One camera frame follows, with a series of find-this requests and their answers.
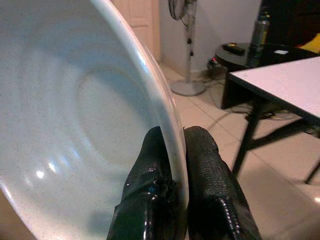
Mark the black remote control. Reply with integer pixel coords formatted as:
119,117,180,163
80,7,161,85
222,43,246,55

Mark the yellow cushion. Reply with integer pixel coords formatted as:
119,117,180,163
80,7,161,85
297,33,320,54

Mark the white standing pedestal fan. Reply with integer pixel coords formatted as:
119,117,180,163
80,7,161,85
167,0,207,97

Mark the black floor cable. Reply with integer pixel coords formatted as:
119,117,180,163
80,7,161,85
207,74,283,121

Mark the white speckled ceramic bowl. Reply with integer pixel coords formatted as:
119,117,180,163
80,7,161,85
0,0,188,240

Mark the white-topped table with black legs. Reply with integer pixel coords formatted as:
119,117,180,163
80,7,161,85
220,56,320,185

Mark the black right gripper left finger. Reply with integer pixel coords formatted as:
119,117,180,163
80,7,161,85
106,126,187,240

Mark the black power strip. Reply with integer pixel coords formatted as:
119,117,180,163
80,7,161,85
207,57,221,70

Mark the round black glass side table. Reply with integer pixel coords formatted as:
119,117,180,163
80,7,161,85
214,42,318,71

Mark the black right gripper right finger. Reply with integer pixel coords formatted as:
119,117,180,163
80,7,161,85
184,125,263,240

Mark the white panelled door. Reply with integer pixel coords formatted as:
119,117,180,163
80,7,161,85
111,0,161,62

